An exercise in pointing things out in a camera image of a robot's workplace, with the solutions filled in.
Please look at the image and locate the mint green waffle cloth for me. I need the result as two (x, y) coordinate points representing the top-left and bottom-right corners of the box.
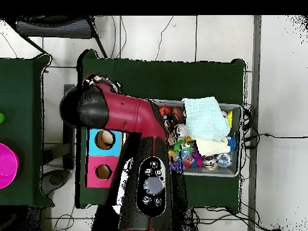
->
(181, 96), (231, 142)

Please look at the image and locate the cream waffle cloth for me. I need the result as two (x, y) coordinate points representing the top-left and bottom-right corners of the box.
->
(194, 136), (232, 156)

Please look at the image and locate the wooden box with three holes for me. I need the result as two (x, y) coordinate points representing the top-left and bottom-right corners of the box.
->
(85, 128), (124, 189)

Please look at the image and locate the orange ball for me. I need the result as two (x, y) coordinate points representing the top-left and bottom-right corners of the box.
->
(159, 105), (173, 118)

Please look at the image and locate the brown football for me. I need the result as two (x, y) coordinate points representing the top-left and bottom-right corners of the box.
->
(171, 106), (185, 125)

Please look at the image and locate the green spiky toy with eyes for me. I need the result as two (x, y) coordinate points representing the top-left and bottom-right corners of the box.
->
(173, 140), (195, 155)

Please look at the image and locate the blue spiky toy with eyes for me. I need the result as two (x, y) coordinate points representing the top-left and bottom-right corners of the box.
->
(227, 136), (238, 152)

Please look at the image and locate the black upright panel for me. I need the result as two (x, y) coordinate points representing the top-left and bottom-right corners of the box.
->
(63, 84), (76, 170)

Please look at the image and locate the dark grey oval base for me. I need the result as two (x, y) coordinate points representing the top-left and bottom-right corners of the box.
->
(40, 168), (71, 196)

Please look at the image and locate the dark green side tablecloth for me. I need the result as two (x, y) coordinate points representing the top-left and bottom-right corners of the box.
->
(0, 54), (55, 209)

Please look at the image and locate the black mesh chair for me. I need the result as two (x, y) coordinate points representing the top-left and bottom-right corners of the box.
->
(4, 15), (108, 59)

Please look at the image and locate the pink round disc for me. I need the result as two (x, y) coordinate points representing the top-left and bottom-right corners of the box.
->
(0, 143), (20, 189)

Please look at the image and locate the shallow wire mesh bin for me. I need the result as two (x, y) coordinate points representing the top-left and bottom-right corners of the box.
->
(152, 97), (244, 178)

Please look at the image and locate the black power cable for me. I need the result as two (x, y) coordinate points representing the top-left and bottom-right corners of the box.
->
(242, 132), (308, 150)

